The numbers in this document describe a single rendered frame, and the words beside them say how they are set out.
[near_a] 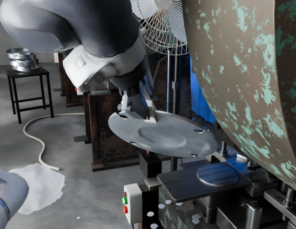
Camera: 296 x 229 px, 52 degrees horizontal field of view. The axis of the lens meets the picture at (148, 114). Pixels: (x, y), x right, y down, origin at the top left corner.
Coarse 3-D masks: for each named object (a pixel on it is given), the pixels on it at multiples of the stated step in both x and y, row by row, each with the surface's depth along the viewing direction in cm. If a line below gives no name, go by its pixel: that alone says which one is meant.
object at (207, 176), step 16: (160, 176) 92; (176, 176) 92; (192, 176) 92; (208, 176) 91; (224, 176) 91; (240, 176) 92; (176, 192) 84; (192, 192) 84; (208, 192) 84; (224, 192) 86; (208, 208) 90
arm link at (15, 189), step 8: (0, 176) 77; (8, 176) 80; (16, 176) 83; (0, 184) 77; (8, 184) 78; (16, 184) 81; (24, 184) 84; (0, 192) 76; (8, 192) 77; (16, 192) 80; (24, 192) 83; (8, 200) 76; (16, 200) 79; (24, 200) 83; (8, 208) 76; (16, 208) 79
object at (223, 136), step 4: (216, 120) 91; (216, 124) 90; (216, 128) 90; (220, 128) 90; (216, 132) 93; (220, 132) 90; (224, 132) 88; (220, 136) 91; (224, 136) 89; (224, 140) 89; (228, 140) 87; (232, 144) 85
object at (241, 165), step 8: (232, 160) 102; (240, 160) 102; (248, 160) 102; (240, 168) 97; (248, 168) 98; (256, 168) 98; (264, 168) 97; (248, 176) 92; (256, 176) 92; (264, 176) 92; (272, 176) 92; (256, 184) 89; (264, 184) 90; (272, 184) 91; (248, 192) 92; (256, 192) 90
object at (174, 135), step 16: (160, 112) 66; (112, 128) 82; (128, 128) 79; (144, 128) 78; (160, 128) 75; (176, 128) 71; (192, 128) 69; (144, 144) 88; (160, 144) 85; (176, 144) 83; (192, 144) 78; (208, 144) 76
